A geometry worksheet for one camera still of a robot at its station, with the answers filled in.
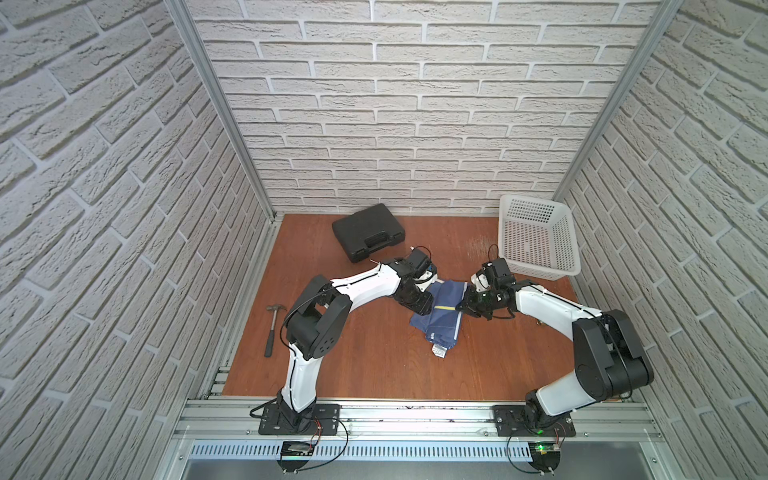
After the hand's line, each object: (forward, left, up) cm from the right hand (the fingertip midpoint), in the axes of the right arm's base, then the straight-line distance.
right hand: (460, 306), depth 90 cm
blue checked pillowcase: (-5, +6, 0) cm, 8 cm away
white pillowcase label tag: (-12, +8, -2) cm, 15 cm away
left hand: (+1, +10, 0) cm, 10 cm away
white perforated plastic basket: (+29, -36, -4) cm, 47 cm away
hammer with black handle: (-10, +58, -2) cm, 58 cm away
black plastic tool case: (+35, +29, -2) cm, 45 cm away
